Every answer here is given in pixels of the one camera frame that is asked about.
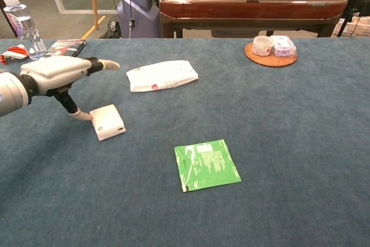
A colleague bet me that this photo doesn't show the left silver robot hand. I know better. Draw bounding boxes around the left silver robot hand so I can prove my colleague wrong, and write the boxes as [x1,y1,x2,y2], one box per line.
[19,56,121,121]

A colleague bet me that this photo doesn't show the small white box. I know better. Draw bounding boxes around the small white box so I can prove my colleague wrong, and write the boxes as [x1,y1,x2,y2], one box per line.
[89,104,127,142]

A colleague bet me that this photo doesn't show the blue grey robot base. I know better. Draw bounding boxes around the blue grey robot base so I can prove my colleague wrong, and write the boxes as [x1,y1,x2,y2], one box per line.
[116,0,174,39]

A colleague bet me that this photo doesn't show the grey red patterned package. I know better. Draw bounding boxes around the grey red patterned package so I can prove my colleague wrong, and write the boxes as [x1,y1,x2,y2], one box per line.
[46,39,87,58]

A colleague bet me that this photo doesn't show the red white snack packet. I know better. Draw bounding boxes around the red white snack packet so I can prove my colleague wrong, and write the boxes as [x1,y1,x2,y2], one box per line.
[0,44,30,65]

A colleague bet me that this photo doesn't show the clear plastic water bottle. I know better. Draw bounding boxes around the clear plastic water bottle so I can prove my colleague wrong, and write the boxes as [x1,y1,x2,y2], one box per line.
[2,0,48,61]

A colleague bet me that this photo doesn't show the white paper bag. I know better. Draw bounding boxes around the white paper bag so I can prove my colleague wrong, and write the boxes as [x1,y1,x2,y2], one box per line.
[125,60,199,93]

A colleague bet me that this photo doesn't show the green sachet packet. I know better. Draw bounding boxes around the green sachet packet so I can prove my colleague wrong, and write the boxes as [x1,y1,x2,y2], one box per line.
[173,139,242,193]

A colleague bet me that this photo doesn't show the brown mahjong table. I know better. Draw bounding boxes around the brown mahjong table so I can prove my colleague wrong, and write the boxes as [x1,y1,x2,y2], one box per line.
[158,0,348,39]

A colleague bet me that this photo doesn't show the round clear lidded jar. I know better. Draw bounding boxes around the round clear lidded jar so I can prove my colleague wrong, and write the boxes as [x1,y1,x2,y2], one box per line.
[251,35,275,57]

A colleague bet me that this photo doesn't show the round woven rattan coaster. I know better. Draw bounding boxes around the round woven rattan coaster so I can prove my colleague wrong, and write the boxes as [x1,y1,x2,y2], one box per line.
[245,42,298,68]

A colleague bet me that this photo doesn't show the small clear packet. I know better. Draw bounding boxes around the small clear packet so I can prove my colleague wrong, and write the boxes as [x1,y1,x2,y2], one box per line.
[269,35,297,58]

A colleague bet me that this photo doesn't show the white plastic crate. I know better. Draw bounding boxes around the white plastic crate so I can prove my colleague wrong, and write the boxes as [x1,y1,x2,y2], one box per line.
[332,15,370,38]

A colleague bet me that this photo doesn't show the black tripod stand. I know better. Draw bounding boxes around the black tripod stand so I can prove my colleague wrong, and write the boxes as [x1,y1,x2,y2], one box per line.
[336,0,370,38]

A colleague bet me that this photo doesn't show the black floor cable bundle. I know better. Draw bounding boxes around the black floor cable bundle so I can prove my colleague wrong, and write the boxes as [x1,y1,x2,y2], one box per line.
[99,17,121,39]

